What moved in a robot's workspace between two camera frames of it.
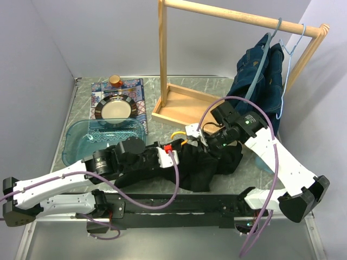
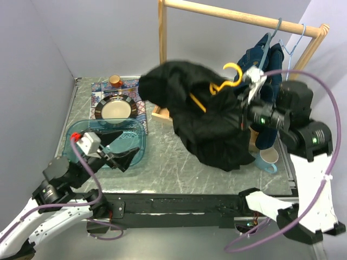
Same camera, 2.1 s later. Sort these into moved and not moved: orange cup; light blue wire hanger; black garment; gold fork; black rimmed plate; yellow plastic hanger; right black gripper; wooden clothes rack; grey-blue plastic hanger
Moved: right black gripper; yellow plastic hanger; black garment
Not moved: light blue wire hanger; wooden clothes rack; orange cup; gold fork; grey-blue plastic hanger; black rimmed plate
